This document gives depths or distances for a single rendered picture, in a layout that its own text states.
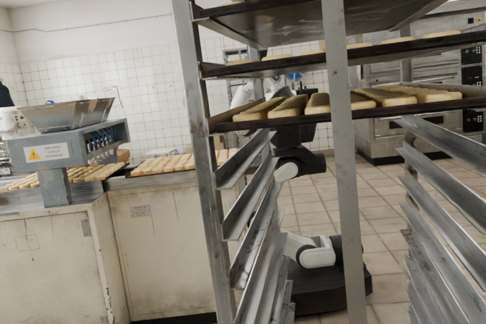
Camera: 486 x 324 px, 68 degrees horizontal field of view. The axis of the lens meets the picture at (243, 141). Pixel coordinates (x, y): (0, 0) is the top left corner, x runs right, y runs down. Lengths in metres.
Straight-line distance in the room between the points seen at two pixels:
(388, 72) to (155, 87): 3.55
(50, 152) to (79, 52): 4.88
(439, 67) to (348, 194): 4.83
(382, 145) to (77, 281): 4.14
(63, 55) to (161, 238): 5.14
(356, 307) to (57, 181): 1.51
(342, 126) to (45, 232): 1.67
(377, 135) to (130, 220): 3.78
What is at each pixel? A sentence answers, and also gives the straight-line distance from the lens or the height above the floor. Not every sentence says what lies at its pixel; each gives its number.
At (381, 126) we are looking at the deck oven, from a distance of 5.12.
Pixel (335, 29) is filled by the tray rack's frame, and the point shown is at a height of 1.35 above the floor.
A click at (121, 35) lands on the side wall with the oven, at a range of 6.39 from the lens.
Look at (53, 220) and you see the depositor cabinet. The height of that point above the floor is 0.77.
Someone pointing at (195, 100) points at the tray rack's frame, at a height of 1.28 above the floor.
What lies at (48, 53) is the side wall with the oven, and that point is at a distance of 6.92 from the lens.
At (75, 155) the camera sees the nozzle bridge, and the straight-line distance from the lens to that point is 1.83.
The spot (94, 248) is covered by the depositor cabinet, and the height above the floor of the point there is 0.61.
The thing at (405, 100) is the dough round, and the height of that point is 1.24.
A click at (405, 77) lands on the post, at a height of 1.26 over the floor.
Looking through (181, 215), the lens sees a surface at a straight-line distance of 1.96.
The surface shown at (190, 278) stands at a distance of 2.11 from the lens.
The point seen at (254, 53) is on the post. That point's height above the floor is 1.39.
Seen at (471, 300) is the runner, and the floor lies 0.86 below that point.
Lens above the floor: 1.29
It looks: 9 degrees down
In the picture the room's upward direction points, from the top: 7 degrees counter-clockwise
